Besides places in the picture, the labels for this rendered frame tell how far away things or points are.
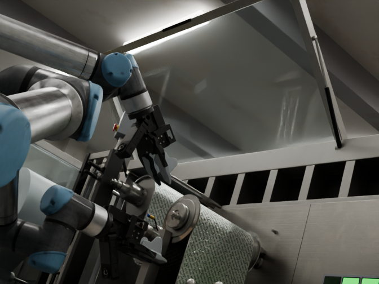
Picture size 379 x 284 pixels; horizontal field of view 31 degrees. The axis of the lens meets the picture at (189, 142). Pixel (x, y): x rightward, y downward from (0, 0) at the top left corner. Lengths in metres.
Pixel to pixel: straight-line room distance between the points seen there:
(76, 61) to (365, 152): 0.90
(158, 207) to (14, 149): 1.17
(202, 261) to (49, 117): 0.86
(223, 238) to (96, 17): 5.05
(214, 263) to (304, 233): 0.30
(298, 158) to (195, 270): 0.56
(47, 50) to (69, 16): 5.38
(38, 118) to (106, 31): 5.88
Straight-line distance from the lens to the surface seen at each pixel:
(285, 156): 2.23
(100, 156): 2.16
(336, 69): 5.93
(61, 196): 1.57
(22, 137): 0.95
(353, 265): 1.87
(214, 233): 1.89
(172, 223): 1.87
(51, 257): 1.55
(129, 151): 1.75
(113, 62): 1.60
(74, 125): 1.25
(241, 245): 1.96
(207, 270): 1.87
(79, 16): 6.88
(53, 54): 1.59
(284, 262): 2.03
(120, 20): 6.67
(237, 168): 2.37
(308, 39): 2.10
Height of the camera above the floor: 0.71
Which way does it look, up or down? 23 degrees up
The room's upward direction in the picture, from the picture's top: 18 degrees clockwise
